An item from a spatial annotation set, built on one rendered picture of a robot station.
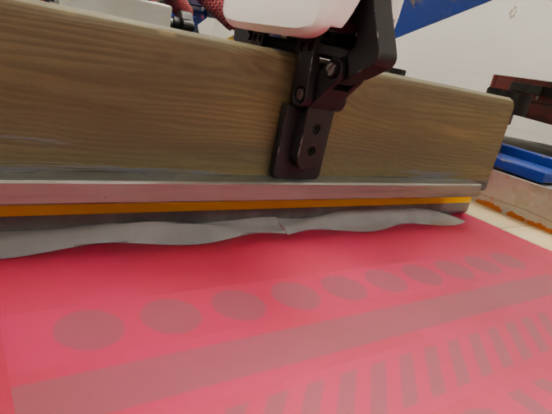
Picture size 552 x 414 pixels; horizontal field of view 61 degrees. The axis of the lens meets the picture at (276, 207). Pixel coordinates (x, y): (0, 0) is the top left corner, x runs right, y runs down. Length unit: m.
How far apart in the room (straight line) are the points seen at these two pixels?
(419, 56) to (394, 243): 2.57
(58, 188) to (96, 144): 0.03
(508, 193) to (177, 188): 0.33
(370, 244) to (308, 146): 0.08
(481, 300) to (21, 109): 0.23
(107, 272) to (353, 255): 0.13
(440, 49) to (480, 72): 0.28
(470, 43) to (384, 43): 2.46
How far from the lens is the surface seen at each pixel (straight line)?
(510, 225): 0.44
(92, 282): 0.20
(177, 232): 0.24
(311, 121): 0.25
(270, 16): 0.25
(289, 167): 0.26
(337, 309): 0.21
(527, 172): 0.47
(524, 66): 2.50
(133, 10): 0.60
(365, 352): 0.19
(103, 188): 0.21
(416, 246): 0.31
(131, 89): 0.22
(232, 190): 0.23
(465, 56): 2.67
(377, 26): 0.22
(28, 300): 0.19
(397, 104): 0.31
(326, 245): 0.27
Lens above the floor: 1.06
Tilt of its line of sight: 18 degrees down
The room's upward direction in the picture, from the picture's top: 12 degrees clockwise
